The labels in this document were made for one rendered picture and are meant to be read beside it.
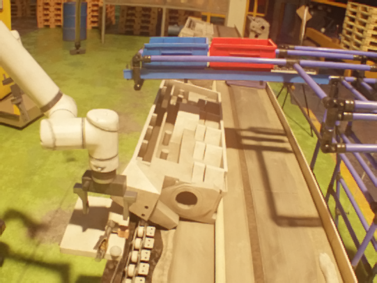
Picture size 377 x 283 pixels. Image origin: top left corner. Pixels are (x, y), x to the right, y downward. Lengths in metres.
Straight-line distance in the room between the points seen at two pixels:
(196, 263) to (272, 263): 0.27
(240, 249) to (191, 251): 0.18
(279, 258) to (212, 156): 0.51
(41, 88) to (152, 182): 0.49
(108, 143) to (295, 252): 0.81
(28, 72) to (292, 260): 1.09
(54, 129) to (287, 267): 0.90
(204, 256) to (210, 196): 0.22
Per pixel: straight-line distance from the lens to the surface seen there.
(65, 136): 0.92
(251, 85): 2.93
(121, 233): 1.19
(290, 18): 12.03
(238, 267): 1.22
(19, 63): 1.01
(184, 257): 1.22
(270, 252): 1.31
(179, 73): 1.56
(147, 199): 1.20
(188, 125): 1.64
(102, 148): 0.94
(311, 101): 5.07
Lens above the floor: 1.64
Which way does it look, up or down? 27 degrees down
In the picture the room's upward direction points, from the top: 6 degrees clockwise
